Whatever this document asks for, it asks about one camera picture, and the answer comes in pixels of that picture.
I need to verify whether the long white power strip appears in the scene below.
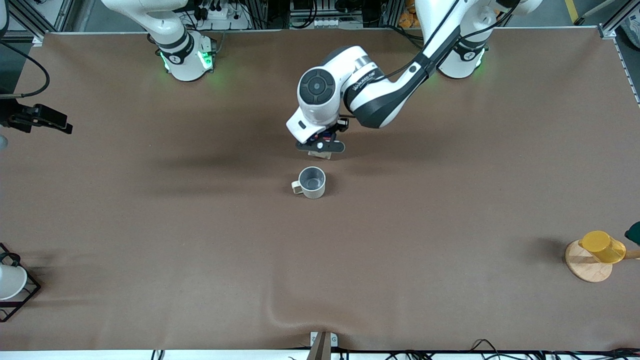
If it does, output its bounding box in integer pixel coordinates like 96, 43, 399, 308
312, 17, 363, 29

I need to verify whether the white power strip with plugs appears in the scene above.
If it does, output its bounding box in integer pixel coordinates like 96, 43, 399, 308
200, 0, 251, 30

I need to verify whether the black wire rack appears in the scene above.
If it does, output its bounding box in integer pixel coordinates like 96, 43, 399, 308
0, 242, 42, 323

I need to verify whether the yellow cup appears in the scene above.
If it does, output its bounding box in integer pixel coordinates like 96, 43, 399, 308
578, 230, 627, 264

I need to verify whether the white cup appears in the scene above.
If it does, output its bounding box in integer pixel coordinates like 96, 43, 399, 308
0, 263, 28, 301

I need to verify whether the metal table clamp bracket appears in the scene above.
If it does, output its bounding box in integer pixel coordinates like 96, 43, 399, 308
306, 331, 339, 360

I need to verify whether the brown table cover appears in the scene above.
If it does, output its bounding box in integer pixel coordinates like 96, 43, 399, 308
0, 27, 640, 352

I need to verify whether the aluminium frame profile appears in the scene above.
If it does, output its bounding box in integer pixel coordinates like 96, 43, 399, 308
572, 0, 640, 41
7, 0, 76, 46

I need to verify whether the grey ceramic mug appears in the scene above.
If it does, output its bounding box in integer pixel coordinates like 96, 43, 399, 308
291, 166, 327, 200

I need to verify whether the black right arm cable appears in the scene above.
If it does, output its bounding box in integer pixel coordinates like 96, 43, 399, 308
0, 42, 51, 98

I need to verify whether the pile of orange snacks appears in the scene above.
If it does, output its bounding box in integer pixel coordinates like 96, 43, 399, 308
398, 0, 421, 28

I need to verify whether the round wooden mug stand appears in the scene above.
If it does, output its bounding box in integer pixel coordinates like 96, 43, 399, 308
565, 239, 640, 283

